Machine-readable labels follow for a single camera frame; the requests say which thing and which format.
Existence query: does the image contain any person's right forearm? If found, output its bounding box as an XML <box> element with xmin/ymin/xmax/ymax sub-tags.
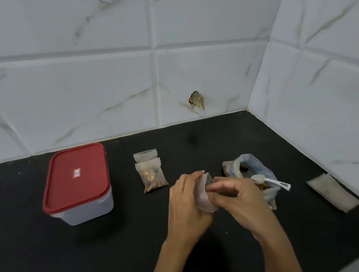
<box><xmin>251</xmin><ymin>221</ymin><xmax>306</xmax><ymax>272</ymax></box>

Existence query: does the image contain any person's right hand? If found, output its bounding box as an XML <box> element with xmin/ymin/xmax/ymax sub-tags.
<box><xmin>205</xmin><ymin>171</ymin><xmax>278</xmax><ymax>248</ymax></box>

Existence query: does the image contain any person's left forearm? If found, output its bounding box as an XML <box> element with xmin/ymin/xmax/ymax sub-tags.
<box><xmin>136</xmin><ymin>231</ymin><xmax>212</xmax><ymax>272</ymax></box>

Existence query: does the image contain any person's left hand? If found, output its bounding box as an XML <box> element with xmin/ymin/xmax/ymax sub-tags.
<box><xmin>161</xmin><ymin>169</ymin><xmax>217</xmax><ymax>246</ymax></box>

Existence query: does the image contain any stack of empty zip bags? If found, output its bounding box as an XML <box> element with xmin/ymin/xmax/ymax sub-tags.
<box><xmin>306</xmin><ymin>169</ymin><xmax>359</xmax><ymax>217</ymax></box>

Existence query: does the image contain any torn sticker remnant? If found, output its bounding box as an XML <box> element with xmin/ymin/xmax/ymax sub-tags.
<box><xmin>188</xmin><ymin>90</ymin><xmax>206</xmax><ymax>112</ymax></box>

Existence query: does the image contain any small zip bag of nuts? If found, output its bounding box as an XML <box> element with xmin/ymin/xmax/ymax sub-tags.
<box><xmin>134</xmin><ymin>157</ymin><xmax>170</xmax><ymax>195</ymax></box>
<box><xmin>132</xmin><ymin>149</ymin><xmax>159</xmax><ymax>164</ymax></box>

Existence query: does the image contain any white plastic spoon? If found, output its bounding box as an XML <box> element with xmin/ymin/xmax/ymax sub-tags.
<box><xmin>251</xmin><ymin>171</ymin><xmax>292</xmax><ymax>195</ymax></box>

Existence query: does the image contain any red container lid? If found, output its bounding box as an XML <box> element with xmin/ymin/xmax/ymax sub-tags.
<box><xmin>36</xmin><ymin>142</ymin><xmax>114</xmax><ymax>216</ymax></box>

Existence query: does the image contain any small clear zip bag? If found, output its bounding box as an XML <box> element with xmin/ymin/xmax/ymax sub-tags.
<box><xmin>192</xmin><ymin>171</ymin><xmax>220</xmax><ymax>215</ymax></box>

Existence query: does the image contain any clear plastic storage container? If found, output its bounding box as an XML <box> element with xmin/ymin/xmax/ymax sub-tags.
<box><xmin>43</xmin><ymin>155</ymin><xmax>116</xmax><ymax>229</ymax></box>

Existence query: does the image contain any large open bag of nuts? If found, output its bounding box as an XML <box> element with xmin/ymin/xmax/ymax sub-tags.
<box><xmin>221</xmin><ymin>150</ymin><xmax>283</xmax><ymax>216</ymax></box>

